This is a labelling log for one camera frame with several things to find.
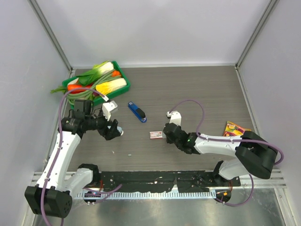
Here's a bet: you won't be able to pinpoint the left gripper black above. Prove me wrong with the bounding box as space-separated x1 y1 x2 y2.
86 109 121 140

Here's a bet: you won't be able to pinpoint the red white staple box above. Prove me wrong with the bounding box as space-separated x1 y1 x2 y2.
150 131 163 139

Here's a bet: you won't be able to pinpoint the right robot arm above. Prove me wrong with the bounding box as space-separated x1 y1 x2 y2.
163 123 278 186

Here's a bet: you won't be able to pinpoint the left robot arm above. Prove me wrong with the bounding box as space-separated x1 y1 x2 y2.
24 100 123 218

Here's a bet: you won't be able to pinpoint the light blue small stapler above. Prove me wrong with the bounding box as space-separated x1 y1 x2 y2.
117 126 124 136

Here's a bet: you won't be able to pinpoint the green toy long beans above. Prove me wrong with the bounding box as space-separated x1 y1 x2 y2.
66 73 120 105

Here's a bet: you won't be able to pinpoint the yellow white toy cabbage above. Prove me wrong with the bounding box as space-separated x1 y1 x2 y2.
95 78 127 95

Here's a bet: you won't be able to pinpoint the small orange toy carrot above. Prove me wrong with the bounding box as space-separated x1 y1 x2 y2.
111 70 121 77

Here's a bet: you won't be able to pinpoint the colourful candy bag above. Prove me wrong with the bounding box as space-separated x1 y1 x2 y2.
223 121 251 137

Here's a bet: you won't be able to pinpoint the white toy radish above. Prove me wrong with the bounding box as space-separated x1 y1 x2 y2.
67 78 79 86

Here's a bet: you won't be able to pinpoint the green white toy bok choy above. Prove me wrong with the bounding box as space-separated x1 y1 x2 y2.
77 61 114 86

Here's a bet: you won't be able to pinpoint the green plastic tray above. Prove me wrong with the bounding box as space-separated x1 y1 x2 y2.
51 61 131 109

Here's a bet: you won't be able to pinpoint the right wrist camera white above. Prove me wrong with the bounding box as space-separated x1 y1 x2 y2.
166 111 182 126

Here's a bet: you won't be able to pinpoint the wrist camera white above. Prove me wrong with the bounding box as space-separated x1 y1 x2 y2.
102 96 118 121
166 111 182 126

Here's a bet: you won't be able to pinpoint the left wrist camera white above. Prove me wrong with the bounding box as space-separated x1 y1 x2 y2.
102 96 118 121

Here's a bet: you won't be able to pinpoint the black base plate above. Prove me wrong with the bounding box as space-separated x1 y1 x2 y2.
99 170 241 193

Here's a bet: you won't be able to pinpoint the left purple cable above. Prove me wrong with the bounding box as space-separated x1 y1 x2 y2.
40 88 123 226

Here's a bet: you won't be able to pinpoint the purple cable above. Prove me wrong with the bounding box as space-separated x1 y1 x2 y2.
40 88 123 226
168 99 285 207

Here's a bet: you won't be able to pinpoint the white slotted cable duct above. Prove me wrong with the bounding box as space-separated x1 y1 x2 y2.
75 190 217 200

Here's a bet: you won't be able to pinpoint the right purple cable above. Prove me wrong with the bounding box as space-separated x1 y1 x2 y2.
168 99 285 207

